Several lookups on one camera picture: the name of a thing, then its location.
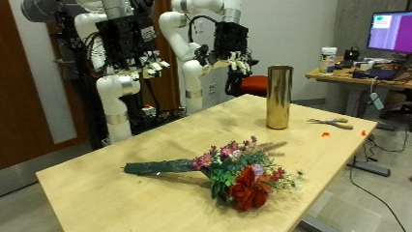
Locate gold cylindrical vase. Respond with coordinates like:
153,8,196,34
265,65,295,131

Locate flower bouquet green wrapped stem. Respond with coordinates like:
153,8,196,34
123,135,308,213

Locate red office chair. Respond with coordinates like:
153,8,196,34
224,69,271,99

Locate emergency stop button box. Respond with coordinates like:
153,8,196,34
140,102,157,118

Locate white wipes canister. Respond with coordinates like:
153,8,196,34
319,46,339,77

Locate wooden side desk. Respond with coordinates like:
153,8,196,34
304,55,412,91

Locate small black desk device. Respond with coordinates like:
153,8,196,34
343,45,361,63

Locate brown wooden door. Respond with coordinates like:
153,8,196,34
0,0,93,171

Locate dark keyboard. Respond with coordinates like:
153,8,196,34
352,68,399,81

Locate computer monitor purple screen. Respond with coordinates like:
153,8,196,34
365,11,412,55

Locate white power adapter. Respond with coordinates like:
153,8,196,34
368,92,385,111

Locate grey table foot bar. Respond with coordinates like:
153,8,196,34
347,157,393,178

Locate scissors with tan handles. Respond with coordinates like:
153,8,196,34
307,117,356,131

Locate black cable on floor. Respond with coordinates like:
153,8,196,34
348,162,408,232

